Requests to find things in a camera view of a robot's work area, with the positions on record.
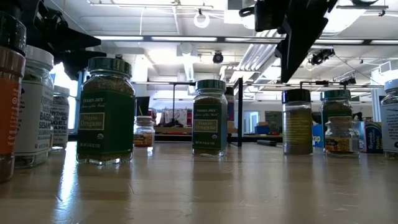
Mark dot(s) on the small cork-top glass jar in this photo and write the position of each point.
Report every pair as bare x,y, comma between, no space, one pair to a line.
144,132
342,140

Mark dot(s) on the blue plastic wrap box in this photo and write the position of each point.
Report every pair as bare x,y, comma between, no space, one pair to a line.
373,138

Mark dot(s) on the long ceiling light strip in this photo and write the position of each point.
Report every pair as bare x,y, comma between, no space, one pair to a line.
183,39
339,41

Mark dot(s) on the black ceiling camera cluster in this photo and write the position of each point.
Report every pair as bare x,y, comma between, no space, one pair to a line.
321,56

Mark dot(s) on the black aluminium table frame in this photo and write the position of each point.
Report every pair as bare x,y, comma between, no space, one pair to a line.
180,138

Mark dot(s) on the black monitor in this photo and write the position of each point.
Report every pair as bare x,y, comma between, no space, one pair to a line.
143,105

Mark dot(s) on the black pipe stand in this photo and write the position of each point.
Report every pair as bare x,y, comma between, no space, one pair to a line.
311,83
155,83

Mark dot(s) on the green-lid oregano spice jar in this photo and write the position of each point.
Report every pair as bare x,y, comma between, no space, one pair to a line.
335,102
210,124
105,121

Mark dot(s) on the yellow label black-lid spice jar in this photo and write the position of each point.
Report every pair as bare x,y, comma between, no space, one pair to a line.
297,130

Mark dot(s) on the wooden shelf with black frame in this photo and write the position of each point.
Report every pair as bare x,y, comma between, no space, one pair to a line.
239,124

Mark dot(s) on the blue storage bin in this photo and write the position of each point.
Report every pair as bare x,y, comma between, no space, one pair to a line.
262,129

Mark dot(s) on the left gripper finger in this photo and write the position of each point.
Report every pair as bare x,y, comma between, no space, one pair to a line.
79,62

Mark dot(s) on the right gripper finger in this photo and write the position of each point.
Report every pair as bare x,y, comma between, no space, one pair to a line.
298,43

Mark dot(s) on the orange label black-lid spice jar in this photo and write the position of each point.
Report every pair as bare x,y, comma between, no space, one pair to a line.
9,109

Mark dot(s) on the white-lid bagel seasoning jar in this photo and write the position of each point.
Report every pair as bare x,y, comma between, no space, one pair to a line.
391,124
34,118
61,118

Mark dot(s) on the purple label black-lid spice jar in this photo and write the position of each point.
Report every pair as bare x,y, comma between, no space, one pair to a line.
231,109

